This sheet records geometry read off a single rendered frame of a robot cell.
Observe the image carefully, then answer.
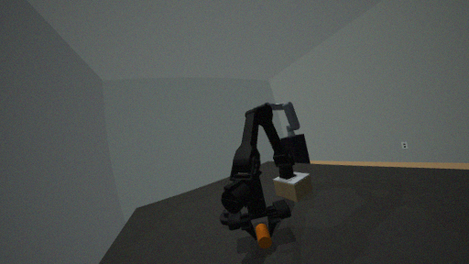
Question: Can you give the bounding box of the orange knob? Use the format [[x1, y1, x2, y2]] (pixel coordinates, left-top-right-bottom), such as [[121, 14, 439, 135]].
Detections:
[[256, 224, 272, 248]]

